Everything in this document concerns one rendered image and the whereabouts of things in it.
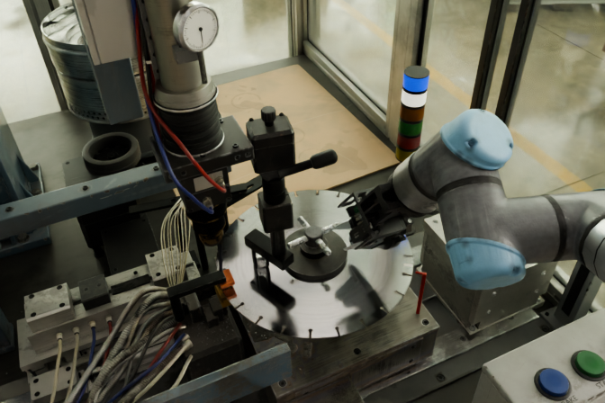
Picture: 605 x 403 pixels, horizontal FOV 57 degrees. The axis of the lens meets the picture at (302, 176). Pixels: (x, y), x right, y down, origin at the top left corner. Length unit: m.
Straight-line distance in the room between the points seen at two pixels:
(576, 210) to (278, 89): 1.24
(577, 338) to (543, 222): 0.38
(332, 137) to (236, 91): 0.38
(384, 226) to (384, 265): 0.16
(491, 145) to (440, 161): 0.06
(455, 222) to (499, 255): 0.06
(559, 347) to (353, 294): 0.32
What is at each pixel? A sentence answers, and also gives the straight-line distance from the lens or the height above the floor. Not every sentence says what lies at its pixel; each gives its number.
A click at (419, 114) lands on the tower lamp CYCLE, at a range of 1.05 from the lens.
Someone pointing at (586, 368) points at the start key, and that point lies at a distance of 0.96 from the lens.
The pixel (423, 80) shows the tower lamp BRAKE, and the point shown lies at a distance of 1.02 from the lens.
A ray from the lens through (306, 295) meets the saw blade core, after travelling 0.90.
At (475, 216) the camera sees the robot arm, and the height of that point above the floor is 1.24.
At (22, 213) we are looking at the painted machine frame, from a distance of 1.01.
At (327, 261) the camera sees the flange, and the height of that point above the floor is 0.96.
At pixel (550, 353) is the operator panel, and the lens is 0.96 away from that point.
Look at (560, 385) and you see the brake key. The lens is 0.93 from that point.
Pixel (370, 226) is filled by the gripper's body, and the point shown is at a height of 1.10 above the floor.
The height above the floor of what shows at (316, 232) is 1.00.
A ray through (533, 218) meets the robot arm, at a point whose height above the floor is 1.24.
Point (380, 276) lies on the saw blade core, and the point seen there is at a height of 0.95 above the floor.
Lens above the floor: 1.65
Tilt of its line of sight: 40 degrees down
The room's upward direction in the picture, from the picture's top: 2 degrees counter-clockwise
